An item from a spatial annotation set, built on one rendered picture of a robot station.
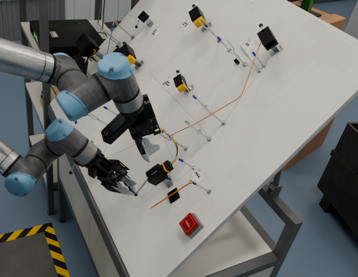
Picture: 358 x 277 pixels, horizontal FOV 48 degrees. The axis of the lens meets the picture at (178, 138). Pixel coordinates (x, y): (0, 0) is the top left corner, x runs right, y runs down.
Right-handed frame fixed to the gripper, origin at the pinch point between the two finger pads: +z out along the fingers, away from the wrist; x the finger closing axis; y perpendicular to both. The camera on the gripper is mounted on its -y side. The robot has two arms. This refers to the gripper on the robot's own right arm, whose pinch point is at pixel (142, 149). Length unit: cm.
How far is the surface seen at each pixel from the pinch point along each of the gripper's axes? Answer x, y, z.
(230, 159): -6.5, 24.8, 11.6
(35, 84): 134, -59, 69
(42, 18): 95, -26, 4
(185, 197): -9.0, 7.3, 19.7
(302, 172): 82, 105, 205
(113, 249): -10.7, -22.6, 33.3
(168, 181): -1.1, 3.7, 19.5
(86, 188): 20, -29, 36
